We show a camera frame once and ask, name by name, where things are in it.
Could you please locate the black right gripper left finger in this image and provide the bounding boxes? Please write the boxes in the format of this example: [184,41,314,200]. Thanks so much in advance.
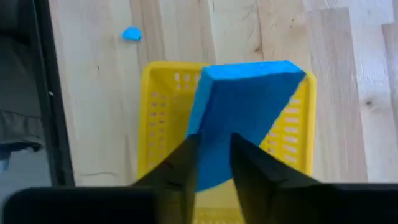
[132,133,201,224]

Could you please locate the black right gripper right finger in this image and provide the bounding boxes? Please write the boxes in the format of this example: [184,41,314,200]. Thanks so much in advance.
[229,133,324,224]

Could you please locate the blue sponge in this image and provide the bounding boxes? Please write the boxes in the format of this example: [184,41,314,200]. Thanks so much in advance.
[185,60,307,192]

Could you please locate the yellow plastic basket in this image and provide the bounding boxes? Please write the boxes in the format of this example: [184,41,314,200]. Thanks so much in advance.
[137,60,317,224]

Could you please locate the blue sponge crumb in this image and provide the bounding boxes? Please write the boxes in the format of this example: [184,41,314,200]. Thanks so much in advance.
[121,26,143,42]

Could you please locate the person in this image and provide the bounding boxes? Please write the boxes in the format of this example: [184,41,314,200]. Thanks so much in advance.
[0,0,44,162]

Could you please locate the black metal rig frame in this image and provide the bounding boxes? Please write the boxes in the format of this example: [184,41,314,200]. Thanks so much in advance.
[30,0,75,187]

